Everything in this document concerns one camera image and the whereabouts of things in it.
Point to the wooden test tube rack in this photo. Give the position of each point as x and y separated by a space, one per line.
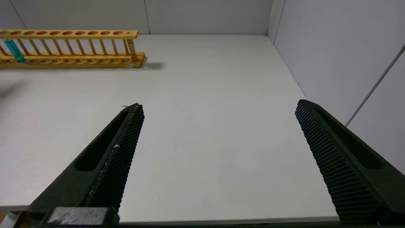
72 60

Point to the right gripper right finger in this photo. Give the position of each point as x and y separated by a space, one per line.
348 164

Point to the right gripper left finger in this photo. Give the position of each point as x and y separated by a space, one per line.
107 164

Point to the blue pigment test tube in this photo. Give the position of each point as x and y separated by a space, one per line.
15 50

